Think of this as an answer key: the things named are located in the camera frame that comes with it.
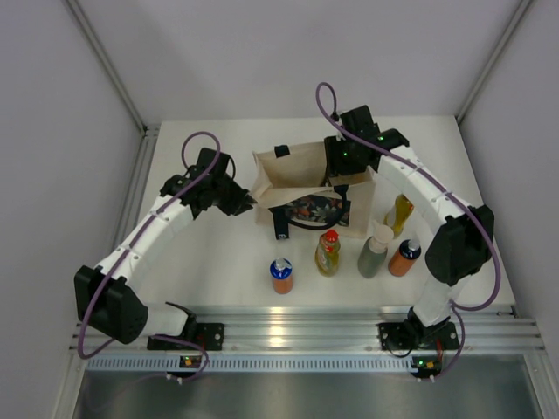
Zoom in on beige canvas tote bag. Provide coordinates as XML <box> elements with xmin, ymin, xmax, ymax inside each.
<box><xmin>251</xmin><ymin>142</ymin><xmax>376</xmax><ymax>238</ymax></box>

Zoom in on yellow bottle red cap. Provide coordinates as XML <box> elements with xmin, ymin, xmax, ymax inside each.
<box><xmin>314</xmin><ymin>230</ymin><xmax>341</xmax><ymax>277</ymax></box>
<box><xmin>383</xmin><ymin>194</ymin><xmax>414</xmax><ymax>238</ymax></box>

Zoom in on green pump bottle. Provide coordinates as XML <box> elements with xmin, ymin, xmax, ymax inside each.
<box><xmin>357</xmin><ymin>221</ymin><xmax>394</xmax><ymax>279</ymax></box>

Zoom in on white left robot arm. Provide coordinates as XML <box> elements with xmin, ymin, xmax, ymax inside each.
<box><xmin>74</xmin><ymin>148</ymin><xmax>255</xmax><ymax>349</ymax></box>

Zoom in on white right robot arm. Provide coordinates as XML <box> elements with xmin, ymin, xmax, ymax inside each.
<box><xmin>326</xmin><ymin>106</ymin><xmax>501</xmax><ymax>347</ymax></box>

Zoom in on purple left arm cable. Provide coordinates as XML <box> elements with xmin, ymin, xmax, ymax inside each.
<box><xmin>77</xmin><ymin>131</ymin><xmax>224</xmax><ymax>385</ymax></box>

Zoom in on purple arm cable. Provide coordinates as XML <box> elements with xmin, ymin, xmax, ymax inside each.
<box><xmin>315</xmin><ymin>81</ymin><xmax>501</xmax><ymax>383</ymax></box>
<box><xmin>77</xmin><ymin>131</ymin><xmax>224</xmax><ymax>385</ymax></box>

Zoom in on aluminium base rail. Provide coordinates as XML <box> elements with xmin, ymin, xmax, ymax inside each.
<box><xmin>69</xmin><ymin>305</ymin><xmax>547</xmax><ymax>354</ymax></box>

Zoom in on white slotted cable duct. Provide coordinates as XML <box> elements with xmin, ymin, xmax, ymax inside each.
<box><xmin>87</xmin><ymin>354</ymin><xmax>436</xmax><ymax>373</ymax></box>

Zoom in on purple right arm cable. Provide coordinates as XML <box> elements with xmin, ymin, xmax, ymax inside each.
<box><xmin>315</xmin><ymin>81</ymin><xmax>501</xmax><ymax>383</ymax></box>

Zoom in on left aluminium frame post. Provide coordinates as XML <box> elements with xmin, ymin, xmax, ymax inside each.
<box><xmin>62</xmin><ymin>0</ymin><xmax>147</xmax><ymax>133</ymax></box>

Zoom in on aluminium frame post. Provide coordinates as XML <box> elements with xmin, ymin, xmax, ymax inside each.
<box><xmin>455</xmin><ymin>0</ymin><xmax>536</xmax><ymax>125</ymax></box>
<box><xmin>62</xmin><ymin>0</ymin><xmax>147</xmax><ymax>133</ymax></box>

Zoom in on right aluminium frame post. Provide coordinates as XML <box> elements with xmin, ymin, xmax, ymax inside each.
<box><xmin>455</xmin><ymin>0</ymin><xmax>536</xmax><ymax>125</ymax></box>

